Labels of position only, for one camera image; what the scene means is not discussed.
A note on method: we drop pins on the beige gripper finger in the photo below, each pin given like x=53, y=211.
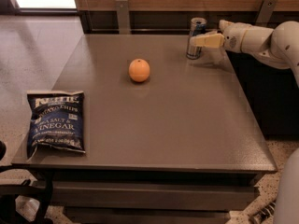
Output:
x=223, y=24
x=208, y=41

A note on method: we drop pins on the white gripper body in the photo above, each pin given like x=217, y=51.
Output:
x=233, y=37

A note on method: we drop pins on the redbull can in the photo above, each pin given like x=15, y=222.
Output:
x=198, y=27

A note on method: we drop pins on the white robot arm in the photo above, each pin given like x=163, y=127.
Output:
x=278, y=48

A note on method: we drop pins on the blue chip bag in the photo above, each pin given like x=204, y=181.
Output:
x=56, y=120

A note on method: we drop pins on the orange fruit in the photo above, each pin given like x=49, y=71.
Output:
x=139, y=70

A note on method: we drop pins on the grey table drawer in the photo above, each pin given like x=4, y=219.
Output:
x=152, y=196

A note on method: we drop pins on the striped tool on floor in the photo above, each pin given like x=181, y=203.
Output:
x=263, y=214

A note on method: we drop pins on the black chair base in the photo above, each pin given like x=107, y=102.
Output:
x=10, y=192

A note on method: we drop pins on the right metal bracket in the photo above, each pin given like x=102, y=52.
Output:
x=265, y=12

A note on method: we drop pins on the metal bracket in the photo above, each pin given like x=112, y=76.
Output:
x=123, y=17
x=265, y=12

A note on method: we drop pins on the left metal bracket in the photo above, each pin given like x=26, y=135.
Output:
x=123, y=17

